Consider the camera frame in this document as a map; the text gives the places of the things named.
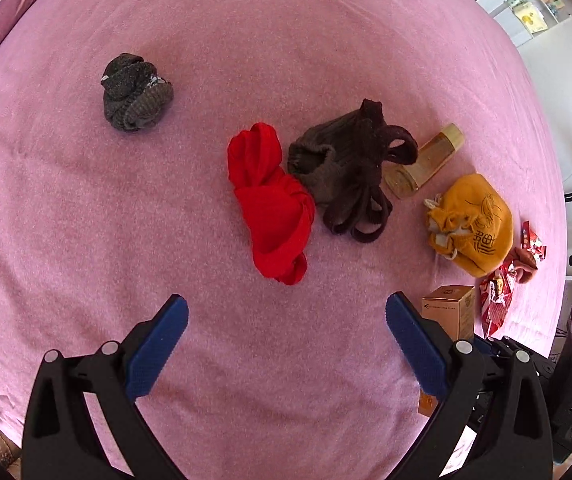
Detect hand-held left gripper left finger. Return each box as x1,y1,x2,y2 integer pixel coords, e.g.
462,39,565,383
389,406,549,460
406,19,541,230
20,294,190,480

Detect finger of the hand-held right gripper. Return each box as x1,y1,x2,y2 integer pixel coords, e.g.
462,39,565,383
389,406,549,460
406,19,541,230
476,337,554,376

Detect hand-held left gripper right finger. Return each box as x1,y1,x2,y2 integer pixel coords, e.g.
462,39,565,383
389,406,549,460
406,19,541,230
385,291,554,480

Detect long red candy wrapper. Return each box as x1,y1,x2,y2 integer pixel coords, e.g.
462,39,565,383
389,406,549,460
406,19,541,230
479,264,515,339

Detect orange-brown sock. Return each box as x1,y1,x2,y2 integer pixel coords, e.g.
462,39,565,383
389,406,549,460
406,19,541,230
508,246,538,286

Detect brown cardboard box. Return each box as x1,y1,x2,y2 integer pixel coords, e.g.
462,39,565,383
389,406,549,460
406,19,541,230
421,285,476,341

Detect small red candy wrapper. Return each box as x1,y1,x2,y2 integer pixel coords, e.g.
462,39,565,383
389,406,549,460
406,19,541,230
518,221,548,262

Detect red rolled socks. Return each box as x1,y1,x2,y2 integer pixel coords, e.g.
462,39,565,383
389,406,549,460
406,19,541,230
227,121,316,286

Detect glass bottle with yellow lid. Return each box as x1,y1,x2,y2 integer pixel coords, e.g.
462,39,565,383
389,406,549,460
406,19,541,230
383,124,466,200

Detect dark brown rolled socks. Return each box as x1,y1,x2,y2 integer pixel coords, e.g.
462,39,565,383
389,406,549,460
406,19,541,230
287,99,419,247

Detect grey rolled socks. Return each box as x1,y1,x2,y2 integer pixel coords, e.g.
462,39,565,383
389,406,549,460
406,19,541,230
100,52,175,134

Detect pink blanket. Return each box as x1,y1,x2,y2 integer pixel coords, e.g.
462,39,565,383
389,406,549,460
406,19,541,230
0,0,567,480

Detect yellow picture card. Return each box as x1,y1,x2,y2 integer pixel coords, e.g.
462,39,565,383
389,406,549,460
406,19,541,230
516,2,549,35

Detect pale picture card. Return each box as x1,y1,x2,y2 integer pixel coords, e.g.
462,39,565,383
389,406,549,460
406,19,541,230
531,0,567,18

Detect yellow drawstring pouch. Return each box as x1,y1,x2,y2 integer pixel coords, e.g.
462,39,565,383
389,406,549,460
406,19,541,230
424,173,514,278

